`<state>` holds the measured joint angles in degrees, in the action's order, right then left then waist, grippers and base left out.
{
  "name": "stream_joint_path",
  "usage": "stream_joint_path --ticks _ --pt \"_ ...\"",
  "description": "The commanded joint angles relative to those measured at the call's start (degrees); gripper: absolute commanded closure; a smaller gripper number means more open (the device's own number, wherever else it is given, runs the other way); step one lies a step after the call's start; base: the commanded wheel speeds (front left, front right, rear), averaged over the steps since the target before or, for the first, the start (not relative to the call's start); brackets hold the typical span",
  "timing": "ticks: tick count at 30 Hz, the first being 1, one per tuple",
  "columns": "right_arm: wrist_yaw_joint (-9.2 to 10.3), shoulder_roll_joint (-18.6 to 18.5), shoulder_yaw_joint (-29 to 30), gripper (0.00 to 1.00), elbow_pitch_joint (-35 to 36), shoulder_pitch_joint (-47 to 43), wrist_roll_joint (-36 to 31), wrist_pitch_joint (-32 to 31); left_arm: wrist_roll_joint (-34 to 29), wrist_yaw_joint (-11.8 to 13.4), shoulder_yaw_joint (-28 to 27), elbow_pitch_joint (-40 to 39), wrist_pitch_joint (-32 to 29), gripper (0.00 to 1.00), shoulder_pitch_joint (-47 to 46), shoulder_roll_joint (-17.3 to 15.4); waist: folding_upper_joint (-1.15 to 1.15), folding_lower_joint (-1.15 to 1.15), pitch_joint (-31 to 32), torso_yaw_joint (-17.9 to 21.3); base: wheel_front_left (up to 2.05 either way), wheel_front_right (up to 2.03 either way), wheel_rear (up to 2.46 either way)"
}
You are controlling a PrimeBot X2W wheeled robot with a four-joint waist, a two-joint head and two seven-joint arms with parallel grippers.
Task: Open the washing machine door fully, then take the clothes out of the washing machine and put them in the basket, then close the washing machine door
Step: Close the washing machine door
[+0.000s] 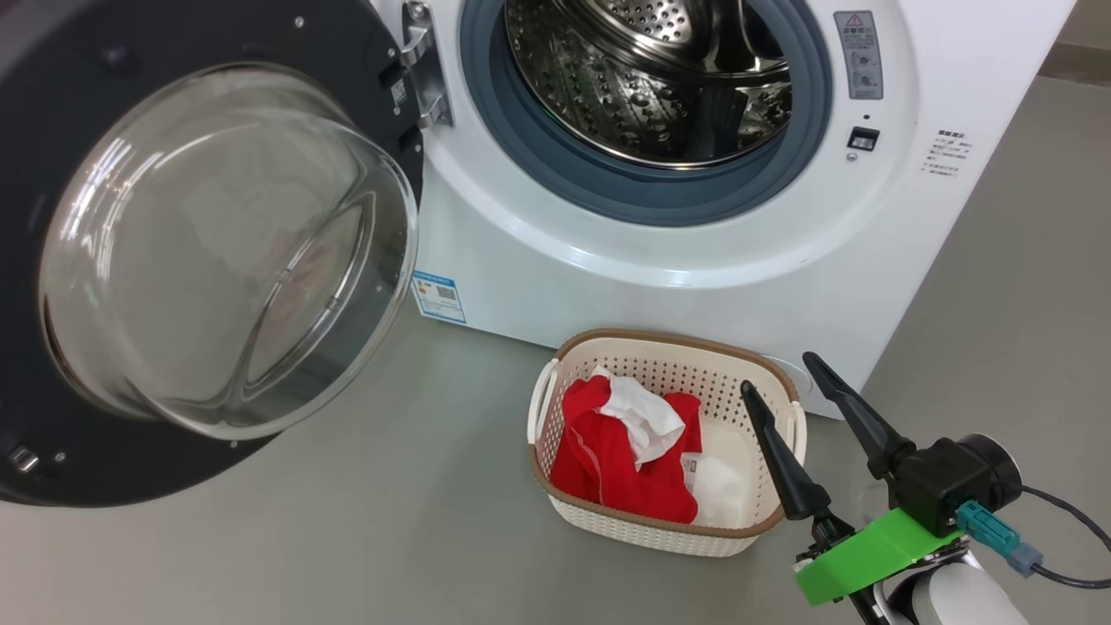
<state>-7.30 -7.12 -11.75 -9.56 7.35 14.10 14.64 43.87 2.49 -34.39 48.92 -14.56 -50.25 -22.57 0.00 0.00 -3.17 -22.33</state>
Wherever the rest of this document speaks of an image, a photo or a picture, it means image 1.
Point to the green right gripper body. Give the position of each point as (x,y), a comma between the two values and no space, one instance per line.
(868,555)

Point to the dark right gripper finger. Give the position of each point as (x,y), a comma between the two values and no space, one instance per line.
(785,469)
(864,425)

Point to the white garment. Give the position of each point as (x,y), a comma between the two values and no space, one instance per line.
(647,417)

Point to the red garment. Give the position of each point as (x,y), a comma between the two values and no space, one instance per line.
(616,477)

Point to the cream perforated basket brown rim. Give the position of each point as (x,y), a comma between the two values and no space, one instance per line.
(660,534)

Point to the white front-load washing machine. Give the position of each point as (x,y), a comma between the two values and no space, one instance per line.
(608,286)

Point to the black door latch socket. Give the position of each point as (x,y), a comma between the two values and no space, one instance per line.
(864,139)

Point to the grey rubber door gasket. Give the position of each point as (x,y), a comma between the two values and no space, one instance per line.
(555,182)

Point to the metal door hinge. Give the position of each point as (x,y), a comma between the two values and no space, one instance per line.
(425,69)

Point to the round white filter cover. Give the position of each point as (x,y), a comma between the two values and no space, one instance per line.
(803,375)

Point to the product label sticker with barcode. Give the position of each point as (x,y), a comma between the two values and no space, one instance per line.
(690,470)

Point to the grey warning label sticker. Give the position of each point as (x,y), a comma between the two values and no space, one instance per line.
(859,56)

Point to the blue energy label sticker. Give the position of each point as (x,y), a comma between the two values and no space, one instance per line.
(438,297)

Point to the stainless steel washer drum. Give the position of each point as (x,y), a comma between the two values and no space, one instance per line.
(651,87)

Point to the grey-brown baseboard strip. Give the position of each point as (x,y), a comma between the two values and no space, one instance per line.
(1076,65)

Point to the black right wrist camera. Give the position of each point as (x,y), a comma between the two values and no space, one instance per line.
(950,477)

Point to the teal right camera connector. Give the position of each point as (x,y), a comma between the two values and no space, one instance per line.
(994,534)

